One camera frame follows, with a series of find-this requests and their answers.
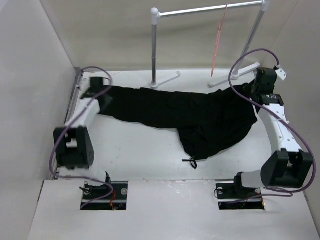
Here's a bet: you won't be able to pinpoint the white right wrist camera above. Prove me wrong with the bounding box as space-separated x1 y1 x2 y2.
273 65 287 81

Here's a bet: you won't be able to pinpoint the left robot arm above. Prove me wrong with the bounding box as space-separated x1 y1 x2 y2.
53 77 113 170

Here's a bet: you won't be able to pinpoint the pink clothes hanger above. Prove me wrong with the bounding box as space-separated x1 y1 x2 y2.
210 4 229 77

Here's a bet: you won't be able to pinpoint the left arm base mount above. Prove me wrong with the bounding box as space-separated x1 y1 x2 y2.
79 172 129 211

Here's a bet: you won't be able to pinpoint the black trousers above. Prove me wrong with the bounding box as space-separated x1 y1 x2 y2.
101 86 258 161

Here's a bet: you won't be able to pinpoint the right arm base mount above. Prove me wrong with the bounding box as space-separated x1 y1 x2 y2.
214 181 265 211

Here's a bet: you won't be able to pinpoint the white clothes rack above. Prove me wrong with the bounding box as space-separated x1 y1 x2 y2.
149 0 270 89

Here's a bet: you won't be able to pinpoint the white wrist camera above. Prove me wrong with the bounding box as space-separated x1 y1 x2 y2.
76 77 90 94
273 65 287 81

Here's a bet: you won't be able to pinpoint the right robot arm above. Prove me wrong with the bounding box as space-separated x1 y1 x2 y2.
231 67 316 198

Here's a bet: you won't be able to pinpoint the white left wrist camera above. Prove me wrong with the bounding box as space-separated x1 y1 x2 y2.
76 77 90 94

